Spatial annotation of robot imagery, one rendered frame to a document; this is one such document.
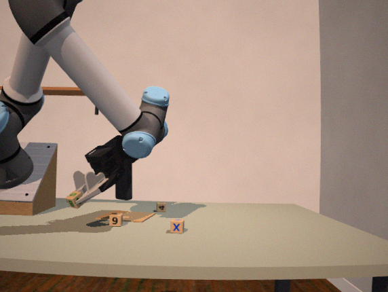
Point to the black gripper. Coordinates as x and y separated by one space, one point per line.
107 161

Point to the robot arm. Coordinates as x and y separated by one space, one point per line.
47 32

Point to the orange flat mat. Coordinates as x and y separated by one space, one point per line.
129 216

